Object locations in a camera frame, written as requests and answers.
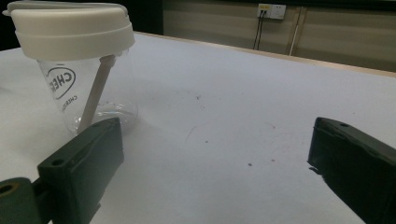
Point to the white plastic cup lid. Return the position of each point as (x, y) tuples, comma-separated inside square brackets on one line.
[(71, 31)]

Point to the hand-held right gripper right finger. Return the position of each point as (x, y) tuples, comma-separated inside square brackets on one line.
[(351, 161)]

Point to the wooden stir stick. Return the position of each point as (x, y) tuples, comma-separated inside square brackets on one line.
[(95, 93)]

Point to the white wall socket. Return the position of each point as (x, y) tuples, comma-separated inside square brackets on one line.
[(271, 11)]

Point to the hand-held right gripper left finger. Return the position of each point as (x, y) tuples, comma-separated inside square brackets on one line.
[(84, 161)]

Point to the white wall conduit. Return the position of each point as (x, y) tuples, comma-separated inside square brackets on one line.
[(295, 34)]

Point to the clear plastic cup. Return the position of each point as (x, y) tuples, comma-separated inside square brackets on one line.
[(121, 93)]

